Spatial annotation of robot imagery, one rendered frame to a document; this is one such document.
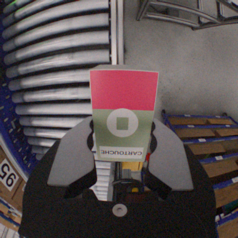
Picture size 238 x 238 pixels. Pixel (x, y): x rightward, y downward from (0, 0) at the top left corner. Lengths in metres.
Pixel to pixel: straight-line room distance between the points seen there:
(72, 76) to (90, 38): 0.15
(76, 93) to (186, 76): 1.10
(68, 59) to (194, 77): 1.19
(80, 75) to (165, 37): 0.95
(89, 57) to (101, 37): 0.08
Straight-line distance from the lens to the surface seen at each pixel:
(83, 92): 0.45
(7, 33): 0.67
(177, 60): 1.27
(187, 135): 1.07
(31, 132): 0.70
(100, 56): 0.41
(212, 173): 0.86
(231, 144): 1.32
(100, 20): 0.43
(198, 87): 1.43
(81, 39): 0.43
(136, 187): 0.30
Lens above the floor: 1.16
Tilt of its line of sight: 60 degrees down
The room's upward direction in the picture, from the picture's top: 175 degrees counter-clockwise
